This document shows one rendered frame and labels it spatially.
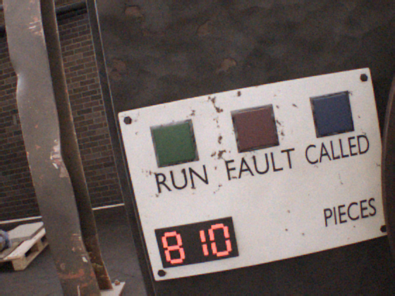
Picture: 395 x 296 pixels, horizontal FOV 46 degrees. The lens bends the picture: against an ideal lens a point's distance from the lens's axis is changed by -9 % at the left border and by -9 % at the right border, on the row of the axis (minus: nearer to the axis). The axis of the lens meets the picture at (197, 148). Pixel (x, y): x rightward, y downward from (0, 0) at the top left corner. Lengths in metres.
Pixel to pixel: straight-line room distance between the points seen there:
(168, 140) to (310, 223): 0.17
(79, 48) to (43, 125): 3.73
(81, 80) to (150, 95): 6.21
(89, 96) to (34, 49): 3.63
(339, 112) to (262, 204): 0.12
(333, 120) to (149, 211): 0.21
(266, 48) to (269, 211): 0.17
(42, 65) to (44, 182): 0.72
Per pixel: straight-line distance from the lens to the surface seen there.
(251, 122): 0.49
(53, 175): 3.12
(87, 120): 6.71
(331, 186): 0.52
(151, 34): 0.52
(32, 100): 3.13
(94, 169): 6.76
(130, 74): 0.52
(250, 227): 0.51
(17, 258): 4.68
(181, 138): 0.49
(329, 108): 0.50
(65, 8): 6.56
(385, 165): 0.46
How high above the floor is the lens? 1.24
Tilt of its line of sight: 6 degrees down
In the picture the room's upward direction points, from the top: 11 degrees counter-clockwise
